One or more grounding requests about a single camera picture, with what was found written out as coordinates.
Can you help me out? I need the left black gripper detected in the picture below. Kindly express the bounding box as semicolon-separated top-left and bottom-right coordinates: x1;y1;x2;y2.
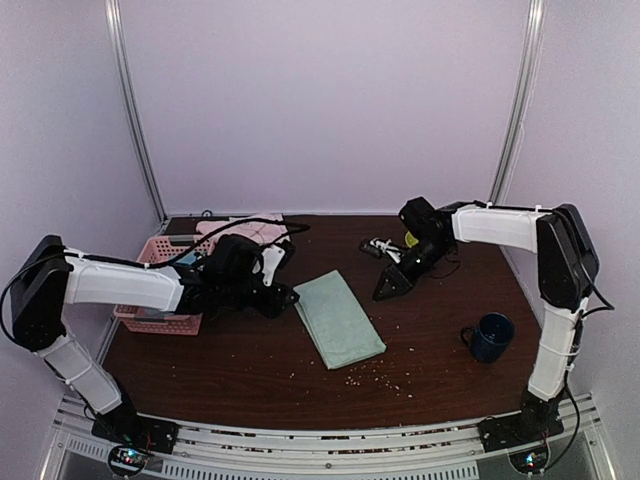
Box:
220;276;300;320

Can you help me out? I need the round circuit board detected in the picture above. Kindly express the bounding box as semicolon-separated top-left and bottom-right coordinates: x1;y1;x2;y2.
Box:
107;445;150;476
509;445;550;475

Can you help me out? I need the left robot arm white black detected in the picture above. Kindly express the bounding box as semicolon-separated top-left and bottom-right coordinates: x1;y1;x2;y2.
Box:
1;235;299;444

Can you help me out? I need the yellow-green bowl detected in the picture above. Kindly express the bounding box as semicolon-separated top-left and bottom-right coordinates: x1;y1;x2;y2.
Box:
404;231;418;248

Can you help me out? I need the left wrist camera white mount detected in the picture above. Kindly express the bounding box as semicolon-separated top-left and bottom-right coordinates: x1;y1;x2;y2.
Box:
259;240;295;287

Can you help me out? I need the green towel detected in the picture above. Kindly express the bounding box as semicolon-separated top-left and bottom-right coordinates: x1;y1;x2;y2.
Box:
294;270;387;370

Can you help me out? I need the left aluminium frame post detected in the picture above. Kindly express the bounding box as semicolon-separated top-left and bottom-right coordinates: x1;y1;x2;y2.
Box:
104;0;168;224

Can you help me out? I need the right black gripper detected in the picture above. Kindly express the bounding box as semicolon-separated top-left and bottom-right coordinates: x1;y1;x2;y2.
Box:
372;236;453;301

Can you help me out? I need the blue cartoon towel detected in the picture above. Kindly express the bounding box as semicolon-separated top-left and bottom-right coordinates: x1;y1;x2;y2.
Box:
173;251;205;269

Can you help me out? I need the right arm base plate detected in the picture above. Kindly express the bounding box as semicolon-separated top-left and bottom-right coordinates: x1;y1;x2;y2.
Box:
477;413;564;453

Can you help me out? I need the pink towel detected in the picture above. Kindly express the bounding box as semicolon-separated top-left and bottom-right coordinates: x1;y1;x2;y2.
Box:
196;213;290;245

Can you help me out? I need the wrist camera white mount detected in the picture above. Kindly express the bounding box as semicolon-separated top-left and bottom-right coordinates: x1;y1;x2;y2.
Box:
259;240;295;287
359;238;407;263

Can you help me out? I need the right round circuit board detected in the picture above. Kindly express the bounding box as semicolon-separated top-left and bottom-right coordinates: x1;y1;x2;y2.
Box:
509;445;550;475

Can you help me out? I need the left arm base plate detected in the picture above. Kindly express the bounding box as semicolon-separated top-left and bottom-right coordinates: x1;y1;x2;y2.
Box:
91;416;179;454

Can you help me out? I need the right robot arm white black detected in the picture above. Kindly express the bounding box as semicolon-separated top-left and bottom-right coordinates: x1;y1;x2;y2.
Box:
359;197;600;442

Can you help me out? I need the front aluminium rail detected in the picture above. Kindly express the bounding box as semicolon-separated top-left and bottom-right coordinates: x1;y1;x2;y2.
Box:
39;392;621;480

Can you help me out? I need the folded blue towel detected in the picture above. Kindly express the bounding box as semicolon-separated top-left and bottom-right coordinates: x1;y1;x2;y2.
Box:
134;308;173;322

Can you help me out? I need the aluminium frame post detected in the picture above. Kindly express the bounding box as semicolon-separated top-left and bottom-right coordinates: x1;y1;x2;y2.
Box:
104;0;168;224
489;0;546;204

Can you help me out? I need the right aluminium frame post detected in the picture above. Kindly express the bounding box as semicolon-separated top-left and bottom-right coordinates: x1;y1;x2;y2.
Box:
489;0;546;204

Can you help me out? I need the left round circuit board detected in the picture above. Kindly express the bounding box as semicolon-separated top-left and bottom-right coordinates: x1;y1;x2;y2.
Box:
107;445;150;476

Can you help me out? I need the pink plastic basket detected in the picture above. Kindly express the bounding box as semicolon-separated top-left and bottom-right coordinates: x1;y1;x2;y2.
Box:
113;236;202;336

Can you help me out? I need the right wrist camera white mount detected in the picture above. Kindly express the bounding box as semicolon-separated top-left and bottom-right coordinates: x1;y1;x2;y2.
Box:
359;238;407;263

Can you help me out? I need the dark blue mug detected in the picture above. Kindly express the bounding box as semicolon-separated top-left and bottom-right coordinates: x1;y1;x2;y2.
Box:
459;312;515;364

